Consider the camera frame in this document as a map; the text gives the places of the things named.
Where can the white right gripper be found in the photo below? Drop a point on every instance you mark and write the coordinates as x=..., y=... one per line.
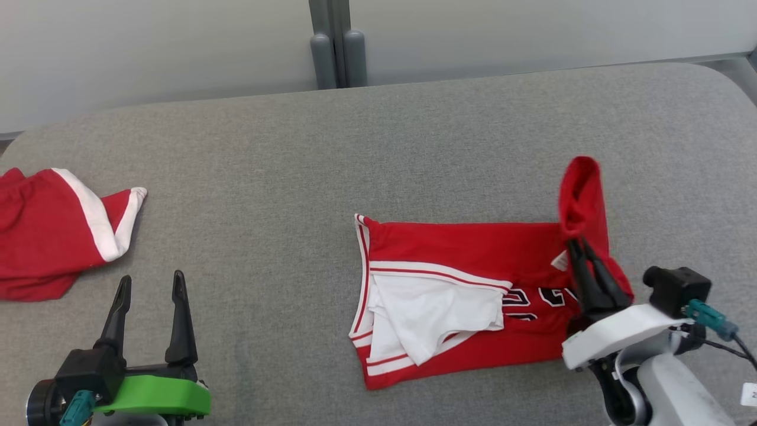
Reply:
x=615, y=334

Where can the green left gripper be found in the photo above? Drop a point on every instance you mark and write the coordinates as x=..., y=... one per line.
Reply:
x=159, y=396

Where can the red Bulls 23 jersey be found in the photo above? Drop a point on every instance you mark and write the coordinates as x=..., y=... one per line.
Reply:
x=473, y=248

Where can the red shorts with white stripe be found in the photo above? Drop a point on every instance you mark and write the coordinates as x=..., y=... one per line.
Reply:
x=41, y=236

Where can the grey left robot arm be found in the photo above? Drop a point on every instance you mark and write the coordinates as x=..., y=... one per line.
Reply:
x=41, y=405

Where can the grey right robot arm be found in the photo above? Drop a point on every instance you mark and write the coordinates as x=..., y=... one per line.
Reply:
x=674, y=390

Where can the white label tag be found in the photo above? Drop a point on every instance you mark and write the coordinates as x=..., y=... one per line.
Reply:
x=750, y=394

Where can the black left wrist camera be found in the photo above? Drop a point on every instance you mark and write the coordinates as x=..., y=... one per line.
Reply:
x=89, y=373

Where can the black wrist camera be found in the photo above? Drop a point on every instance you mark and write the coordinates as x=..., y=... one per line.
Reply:
x=677, y=290
x=89, y=373

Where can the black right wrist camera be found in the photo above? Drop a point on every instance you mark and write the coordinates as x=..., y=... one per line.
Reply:
x=677, y=290

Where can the grey partition post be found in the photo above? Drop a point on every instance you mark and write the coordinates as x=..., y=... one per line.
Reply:
x=337, y=47

